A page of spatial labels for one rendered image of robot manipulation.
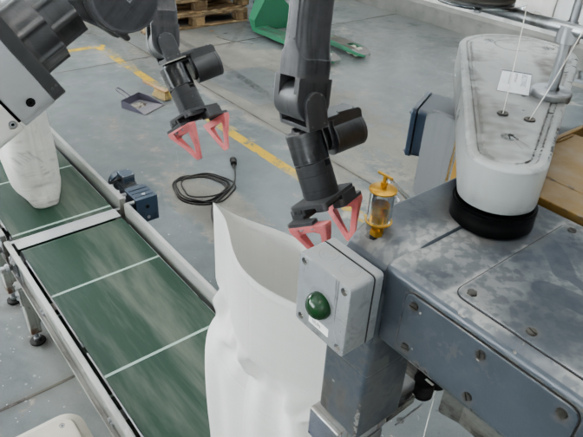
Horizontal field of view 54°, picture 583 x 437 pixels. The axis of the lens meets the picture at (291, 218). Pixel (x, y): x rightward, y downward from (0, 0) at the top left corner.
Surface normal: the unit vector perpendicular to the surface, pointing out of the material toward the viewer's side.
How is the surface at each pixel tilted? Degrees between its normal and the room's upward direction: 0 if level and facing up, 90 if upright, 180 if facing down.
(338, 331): 90
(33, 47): 90
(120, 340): 0
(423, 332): 90
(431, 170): 90
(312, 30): 75
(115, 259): 0
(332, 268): 0
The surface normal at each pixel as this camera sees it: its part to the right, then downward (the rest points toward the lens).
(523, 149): 0.05, -0.84
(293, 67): -0.83, 0.11
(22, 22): 0.32, 0.06
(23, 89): 0.62, 0.45
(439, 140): -0.78, 0.31
